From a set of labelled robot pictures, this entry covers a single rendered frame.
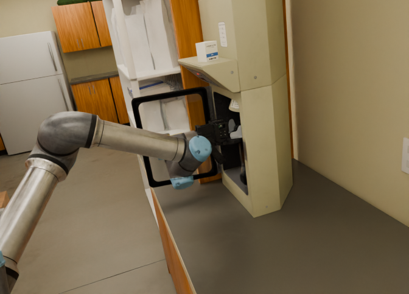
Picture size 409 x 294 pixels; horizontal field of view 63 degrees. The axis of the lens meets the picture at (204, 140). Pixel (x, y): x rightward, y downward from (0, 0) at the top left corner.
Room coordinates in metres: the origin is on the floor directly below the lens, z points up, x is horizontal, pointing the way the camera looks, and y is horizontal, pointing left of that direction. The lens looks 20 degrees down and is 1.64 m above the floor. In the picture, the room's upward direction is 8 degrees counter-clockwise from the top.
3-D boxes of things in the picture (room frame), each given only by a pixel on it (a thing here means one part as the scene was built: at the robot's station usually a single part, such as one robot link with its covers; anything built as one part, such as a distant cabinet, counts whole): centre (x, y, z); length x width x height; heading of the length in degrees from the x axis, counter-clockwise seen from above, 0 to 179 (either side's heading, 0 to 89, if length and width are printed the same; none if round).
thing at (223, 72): (1.19, -0.04, 1.46); 0.32 x 0.11 x 0.10; 15
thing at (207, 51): (1.14, -0.05, 1.54); 0.05 x 0.05 x 0.06; 34
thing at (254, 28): (1.24, -0.21, 1.33); 0.32 x 0.25 x 0.77; 15
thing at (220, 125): (1.17, -0.03, 1.24); 0.12 x 0.08 x 0.09; 105
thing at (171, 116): (1.33, 0.11, 1.19); 0.30 x 0.01 x 0.40; 96
